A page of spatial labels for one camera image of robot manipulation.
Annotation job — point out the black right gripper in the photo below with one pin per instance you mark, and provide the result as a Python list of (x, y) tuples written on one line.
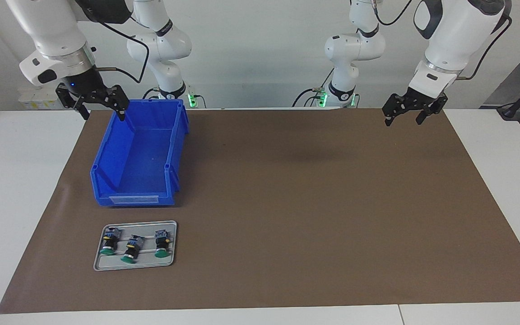
[(84, 85)]

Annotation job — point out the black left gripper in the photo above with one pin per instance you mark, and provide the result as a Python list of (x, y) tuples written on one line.
[(418, 101)]

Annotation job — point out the green push button switch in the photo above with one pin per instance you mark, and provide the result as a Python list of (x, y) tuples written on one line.
[(109, 243), (163, 243), (131, 248)]

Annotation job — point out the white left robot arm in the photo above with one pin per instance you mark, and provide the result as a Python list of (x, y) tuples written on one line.
[(449, 36)]

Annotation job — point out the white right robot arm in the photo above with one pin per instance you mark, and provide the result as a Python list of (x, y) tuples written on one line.
[(57, 27)]

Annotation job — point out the blue plastic storage bin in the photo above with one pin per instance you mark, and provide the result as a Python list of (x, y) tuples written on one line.
[(142, 158)]

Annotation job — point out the white box with yellow labels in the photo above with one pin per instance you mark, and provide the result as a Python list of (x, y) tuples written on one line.
[(34, 97)]

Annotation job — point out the brown table mat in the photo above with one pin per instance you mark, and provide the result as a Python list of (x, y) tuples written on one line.
[(309, 225)]

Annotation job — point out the grey metal tray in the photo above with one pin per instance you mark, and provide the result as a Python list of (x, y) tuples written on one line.
[(140, 264)]

